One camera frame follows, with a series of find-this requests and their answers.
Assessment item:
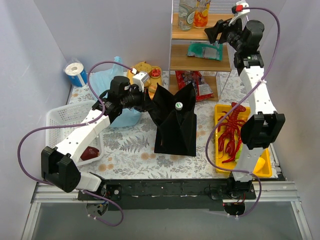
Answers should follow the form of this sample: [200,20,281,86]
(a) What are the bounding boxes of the orange juice bottle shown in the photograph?
[193,0,211,28]

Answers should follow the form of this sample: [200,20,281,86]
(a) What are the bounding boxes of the light blue plastic bag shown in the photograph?
[89,64,142,128]

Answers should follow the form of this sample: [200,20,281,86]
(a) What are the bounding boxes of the green label water bottle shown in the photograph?
[174,101,183,111]

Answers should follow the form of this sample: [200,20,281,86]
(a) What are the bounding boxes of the black fabric grocery bag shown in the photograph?
[148,83,197,157]

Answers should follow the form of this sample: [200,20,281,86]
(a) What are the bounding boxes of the red snack bag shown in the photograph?
[175,70,215,102]

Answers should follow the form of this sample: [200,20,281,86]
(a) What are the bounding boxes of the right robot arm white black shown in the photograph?
[204,19,286,197]

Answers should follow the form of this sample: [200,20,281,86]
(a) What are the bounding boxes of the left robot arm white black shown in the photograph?
[41,72,151,193]

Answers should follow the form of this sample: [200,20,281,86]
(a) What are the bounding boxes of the green snack packet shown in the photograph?
[186,42,223,61]

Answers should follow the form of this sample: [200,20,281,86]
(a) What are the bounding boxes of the small bread bun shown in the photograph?
[148,85,157,93]

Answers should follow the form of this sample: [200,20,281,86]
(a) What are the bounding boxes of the orange bread tray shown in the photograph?
[127,65,162,101]

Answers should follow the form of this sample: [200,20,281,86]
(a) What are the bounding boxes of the round brown bread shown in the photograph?
[134,61,152,74]

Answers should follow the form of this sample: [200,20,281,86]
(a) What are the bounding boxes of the clear glass bottle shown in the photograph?
[177,0,196,31]

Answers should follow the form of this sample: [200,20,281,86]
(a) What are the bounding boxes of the floral table mat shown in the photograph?
[67,69,253,180]

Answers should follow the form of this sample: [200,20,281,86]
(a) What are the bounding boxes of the toilet paper roll blue pack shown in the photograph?
[63,58,88,88]

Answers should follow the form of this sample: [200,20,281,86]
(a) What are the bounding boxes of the white plastic basket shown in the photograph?
[45,100,105,166]

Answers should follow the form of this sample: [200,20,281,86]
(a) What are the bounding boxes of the red meat toy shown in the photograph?
[80,146,100,161]

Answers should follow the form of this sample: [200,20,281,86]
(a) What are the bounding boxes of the yellow tray with vegetables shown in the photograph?
[214,106,272,178]

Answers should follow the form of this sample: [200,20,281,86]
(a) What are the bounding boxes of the red toy lobster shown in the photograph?
[217,105,246,164]

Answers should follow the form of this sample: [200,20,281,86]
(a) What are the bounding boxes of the green celery sticks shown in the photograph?
[234,145,243,163]

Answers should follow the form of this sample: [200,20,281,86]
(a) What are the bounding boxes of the yellow bell pepper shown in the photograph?
[253,157,266,174]

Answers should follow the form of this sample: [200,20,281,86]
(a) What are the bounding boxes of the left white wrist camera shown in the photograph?
[132,71,150,92]

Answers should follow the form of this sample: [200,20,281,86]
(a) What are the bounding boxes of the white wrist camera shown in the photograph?
[228,0,250,26]
[132,71,150,92]

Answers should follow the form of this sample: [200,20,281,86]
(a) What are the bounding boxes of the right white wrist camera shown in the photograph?
[228,0,250,26]

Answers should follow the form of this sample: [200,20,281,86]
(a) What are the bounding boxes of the wire and wood shelf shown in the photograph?
[167,0,251,102]

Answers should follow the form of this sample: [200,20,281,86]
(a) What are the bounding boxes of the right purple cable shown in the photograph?
[204,6,282,218]

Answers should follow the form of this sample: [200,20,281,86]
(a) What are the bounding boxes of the purple cable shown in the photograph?
[16,61,137,227]
[204,6,282,218]

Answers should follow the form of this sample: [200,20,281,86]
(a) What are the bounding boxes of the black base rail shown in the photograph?
[78,178,256,211]

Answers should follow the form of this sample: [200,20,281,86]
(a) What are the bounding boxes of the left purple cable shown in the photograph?
[16,61,137,227]

